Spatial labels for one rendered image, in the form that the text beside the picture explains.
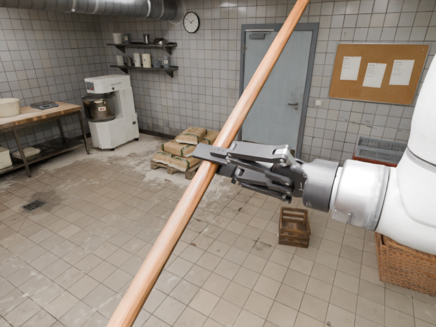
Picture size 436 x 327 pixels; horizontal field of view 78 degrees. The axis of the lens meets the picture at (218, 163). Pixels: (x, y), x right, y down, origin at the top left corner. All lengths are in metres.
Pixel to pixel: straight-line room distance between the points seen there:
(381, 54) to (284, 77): 1.26
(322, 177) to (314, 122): 4.06
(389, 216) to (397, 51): 3.87
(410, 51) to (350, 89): 0.76
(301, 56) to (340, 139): 1.36
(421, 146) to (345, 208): 0.11
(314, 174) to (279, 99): 4.10
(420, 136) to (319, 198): 0.14
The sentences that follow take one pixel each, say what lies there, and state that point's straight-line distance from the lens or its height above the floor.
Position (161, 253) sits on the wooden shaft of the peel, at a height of 1.70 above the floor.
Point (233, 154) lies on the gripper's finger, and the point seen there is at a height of 1.82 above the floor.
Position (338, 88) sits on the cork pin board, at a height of 1.33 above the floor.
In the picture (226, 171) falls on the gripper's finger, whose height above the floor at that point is 1.77.
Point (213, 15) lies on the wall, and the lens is 4.91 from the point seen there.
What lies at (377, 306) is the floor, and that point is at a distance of 2.80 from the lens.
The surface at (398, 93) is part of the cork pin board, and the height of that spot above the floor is 1.32.
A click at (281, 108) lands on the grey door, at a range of 4.49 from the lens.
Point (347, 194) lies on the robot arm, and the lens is 0.38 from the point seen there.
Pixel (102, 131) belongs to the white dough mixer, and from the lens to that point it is 5.42.
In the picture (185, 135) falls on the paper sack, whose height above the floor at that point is 0.58.
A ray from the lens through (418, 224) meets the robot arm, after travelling 0.39.
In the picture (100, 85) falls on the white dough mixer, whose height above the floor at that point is 1.22.
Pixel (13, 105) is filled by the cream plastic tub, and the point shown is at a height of 1.06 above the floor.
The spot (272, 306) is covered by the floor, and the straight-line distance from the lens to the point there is 2.52.
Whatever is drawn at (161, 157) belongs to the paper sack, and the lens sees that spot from 4.38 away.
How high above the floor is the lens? 1.99
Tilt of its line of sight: 25 degrees down
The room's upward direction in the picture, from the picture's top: straight up
